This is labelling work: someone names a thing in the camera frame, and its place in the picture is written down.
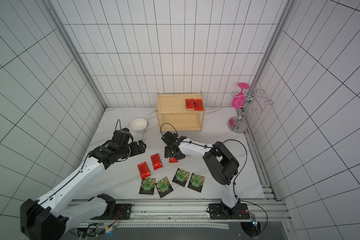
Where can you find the green tea bag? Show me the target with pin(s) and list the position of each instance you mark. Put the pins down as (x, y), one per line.
(147, 186)
(164, 187)
(181, 177)
(196, 182)

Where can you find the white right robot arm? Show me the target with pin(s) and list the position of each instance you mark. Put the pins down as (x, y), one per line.
(221, 163)

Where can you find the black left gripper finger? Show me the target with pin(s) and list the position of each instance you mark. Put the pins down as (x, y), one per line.
(139, 143)
(139, 150)

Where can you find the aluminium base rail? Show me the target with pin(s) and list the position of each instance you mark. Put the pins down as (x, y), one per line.
(190, 213)

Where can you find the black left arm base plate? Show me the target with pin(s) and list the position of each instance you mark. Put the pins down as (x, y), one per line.
(116, 212)

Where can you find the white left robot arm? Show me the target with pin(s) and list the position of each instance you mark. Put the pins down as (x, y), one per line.
(49, 218)

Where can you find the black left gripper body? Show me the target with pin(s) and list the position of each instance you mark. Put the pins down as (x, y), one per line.
(125, 152)

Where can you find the wooden two-tier shelf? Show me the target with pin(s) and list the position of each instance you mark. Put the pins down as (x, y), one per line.
(172, 113)

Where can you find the green tea bag far left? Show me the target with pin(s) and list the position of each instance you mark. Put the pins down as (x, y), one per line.
(147, 186)

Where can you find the green tea bag far right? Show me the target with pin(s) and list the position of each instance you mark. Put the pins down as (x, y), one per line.
(196, 182)

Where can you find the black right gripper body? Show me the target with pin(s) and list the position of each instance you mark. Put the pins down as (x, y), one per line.
(171, 151)

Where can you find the pink spatula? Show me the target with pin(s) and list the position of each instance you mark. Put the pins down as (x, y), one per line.
(239, 98)

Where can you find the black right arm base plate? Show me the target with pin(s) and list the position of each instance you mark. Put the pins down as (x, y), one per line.
(222, 212)

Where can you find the white ceramic bowl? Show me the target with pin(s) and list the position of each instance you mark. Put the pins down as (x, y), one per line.
(139, 125)

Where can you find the red tea bag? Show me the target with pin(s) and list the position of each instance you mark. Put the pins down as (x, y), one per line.
(190, 104)
(156, 161)
(144, 170)
(173, 160)
(198, 105)

